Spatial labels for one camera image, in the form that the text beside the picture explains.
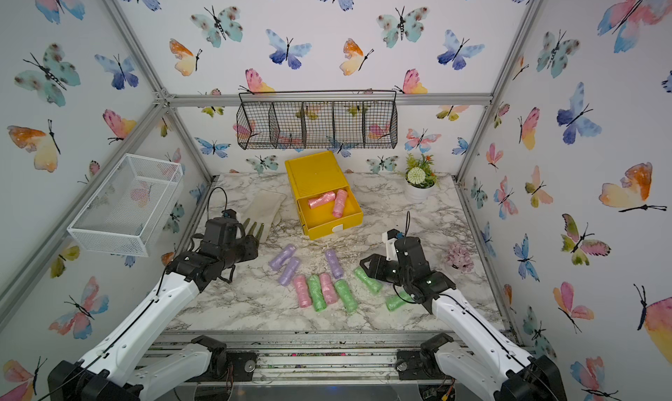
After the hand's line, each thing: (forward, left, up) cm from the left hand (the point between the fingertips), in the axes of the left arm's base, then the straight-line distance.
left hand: (256, 241), depth 81 cm
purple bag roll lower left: (-3, -8, -15) cm, 18 cm away
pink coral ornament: (-3, -64, -7) cm, 64 cm away
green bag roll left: (-9, -17, -15) cm, 24 cm away
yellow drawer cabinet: (+24, -17, +4) cm, 30 cm away
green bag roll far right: (-14, -43, -14) cm, 48 cm away
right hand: (-7, -33, -3) cm, 34 cm away
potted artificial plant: (+27, -55, 0) cm, 61 cm away
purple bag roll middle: (-1, -24, -16) cm, 28 cm away
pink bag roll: (+15, -19, +1) cm, 25 cm away
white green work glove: (+28, +7, -18) cm, 34 cm away
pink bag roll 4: (-11, -22, -15) cm, 29 cm away
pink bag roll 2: (+17, -26, +1) cm, 31 cm away
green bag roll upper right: (-8, -35, -15) cm, 39 cm away
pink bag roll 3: (-13, -14, -15) cm, 24 cm away
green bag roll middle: (-13, -28, -16) cm, 35 cm away
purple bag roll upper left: (+3, -5, -16) cm, 16 cm away
